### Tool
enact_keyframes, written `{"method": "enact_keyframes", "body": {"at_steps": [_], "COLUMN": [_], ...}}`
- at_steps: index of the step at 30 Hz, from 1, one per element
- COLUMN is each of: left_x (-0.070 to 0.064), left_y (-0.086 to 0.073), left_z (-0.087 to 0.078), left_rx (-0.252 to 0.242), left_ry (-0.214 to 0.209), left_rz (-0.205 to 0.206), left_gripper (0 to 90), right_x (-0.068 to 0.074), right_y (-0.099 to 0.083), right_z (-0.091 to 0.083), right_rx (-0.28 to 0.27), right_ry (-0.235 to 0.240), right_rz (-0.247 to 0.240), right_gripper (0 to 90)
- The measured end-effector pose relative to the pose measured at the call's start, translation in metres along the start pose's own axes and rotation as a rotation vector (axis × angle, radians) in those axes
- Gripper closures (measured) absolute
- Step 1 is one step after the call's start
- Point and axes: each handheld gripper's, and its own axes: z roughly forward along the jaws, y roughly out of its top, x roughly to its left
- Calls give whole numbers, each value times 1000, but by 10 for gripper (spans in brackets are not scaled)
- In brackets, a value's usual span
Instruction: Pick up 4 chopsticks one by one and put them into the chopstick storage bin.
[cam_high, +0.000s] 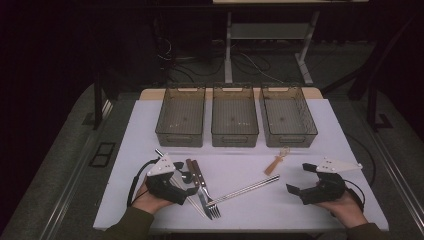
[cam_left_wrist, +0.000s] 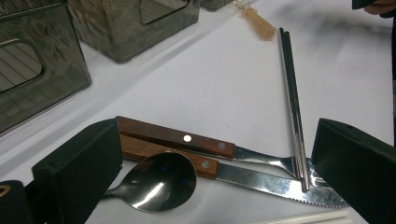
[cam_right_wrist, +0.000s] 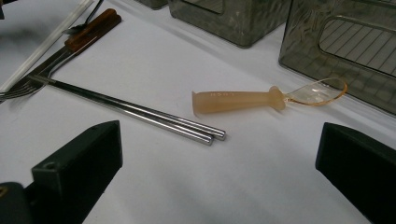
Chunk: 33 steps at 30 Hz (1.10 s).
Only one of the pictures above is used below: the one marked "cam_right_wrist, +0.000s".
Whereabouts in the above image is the white chopstick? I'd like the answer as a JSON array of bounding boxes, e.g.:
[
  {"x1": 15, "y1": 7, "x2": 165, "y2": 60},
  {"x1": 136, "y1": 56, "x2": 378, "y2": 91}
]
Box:
[
  {"x1": 0, "y1": 0, "x2": 91, "y2": 91},
  {"x1": 1, "y1": 0, "x2": 95, "y2": 93}
]

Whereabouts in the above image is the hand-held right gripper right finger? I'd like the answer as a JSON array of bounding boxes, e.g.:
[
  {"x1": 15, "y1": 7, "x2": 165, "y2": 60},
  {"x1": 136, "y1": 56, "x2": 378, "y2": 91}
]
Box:
[{"x1": 315, "y1": 121, "x2": 396, "y2": 224}]

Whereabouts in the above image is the wooden-handled fork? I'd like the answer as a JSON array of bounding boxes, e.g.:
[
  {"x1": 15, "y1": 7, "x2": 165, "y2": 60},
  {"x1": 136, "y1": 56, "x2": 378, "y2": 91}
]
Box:
[{"x1": 0, "y1": 12, "x2": 123, "y2": 105}]

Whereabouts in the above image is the metal chopstick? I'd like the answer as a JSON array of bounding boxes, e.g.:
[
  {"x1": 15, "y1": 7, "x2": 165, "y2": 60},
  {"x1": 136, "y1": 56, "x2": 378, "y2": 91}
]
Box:
[
  {"x1": 31, "y1": 74, "x2": 227, "y2": 142},
  {"x1": 29, "y1": 76, "x2": 216, "y2": 147}
]

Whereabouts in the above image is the wooden-handled knife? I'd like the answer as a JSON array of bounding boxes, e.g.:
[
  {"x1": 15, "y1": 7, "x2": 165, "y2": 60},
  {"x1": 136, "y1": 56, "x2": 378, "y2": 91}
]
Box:
[{"x1": 8, "y1": 7, "x2": 120, "y2": 92}]

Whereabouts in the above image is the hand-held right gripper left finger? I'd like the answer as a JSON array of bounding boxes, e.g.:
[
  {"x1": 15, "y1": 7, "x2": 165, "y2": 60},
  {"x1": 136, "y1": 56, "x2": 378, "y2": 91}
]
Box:
[{"x1": 31, "y1": 119, "x2": 123, "y2": 224}]

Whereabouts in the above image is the small wooden spoon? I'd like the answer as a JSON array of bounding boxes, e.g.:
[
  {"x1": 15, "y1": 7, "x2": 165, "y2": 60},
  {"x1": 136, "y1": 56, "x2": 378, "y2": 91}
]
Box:
[{"x1": 191, "y1": 77, "x2": 348, "y2": 118}]

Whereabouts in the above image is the translucent grey plastic bin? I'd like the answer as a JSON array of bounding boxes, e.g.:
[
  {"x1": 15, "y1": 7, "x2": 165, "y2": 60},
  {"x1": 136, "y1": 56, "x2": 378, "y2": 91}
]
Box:
[
  {"x1": 278, "y1": 0, "x2": 396, "y2": 116},
  {"x1": 167, "y1": 0, "x2": 292, "y2": 49},
  {"x1": 134, "y1": 0, "x2": 170, "y2": 10}
]

